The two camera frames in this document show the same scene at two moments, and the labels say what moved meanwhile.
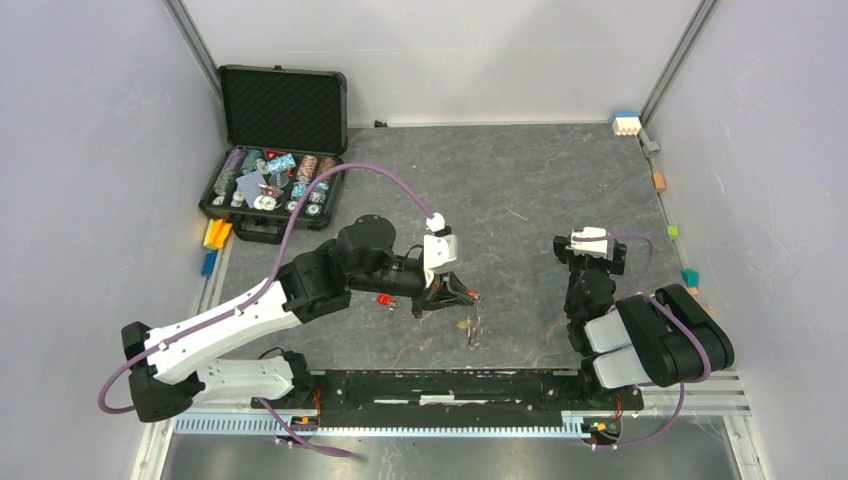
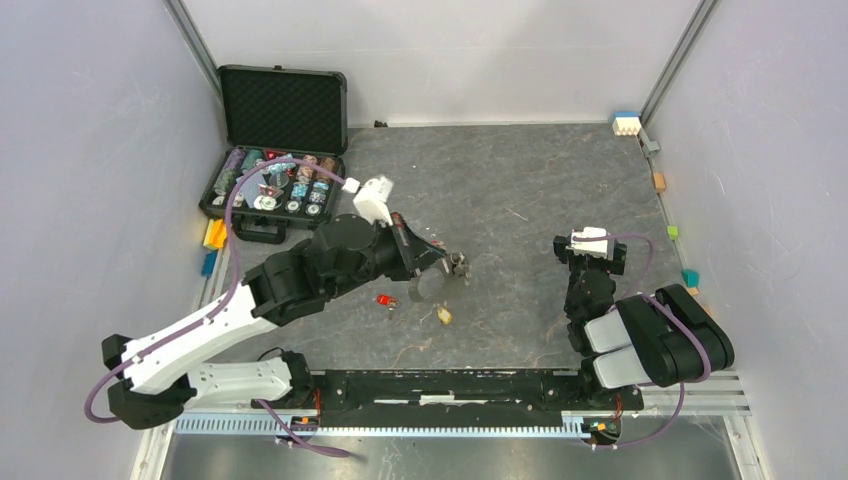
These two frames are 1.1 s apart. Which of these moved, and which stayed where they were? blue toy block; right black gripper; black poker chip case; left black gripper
Moved: left black gripper
Stayed: blue toy block; right black gripper; black poker chip case
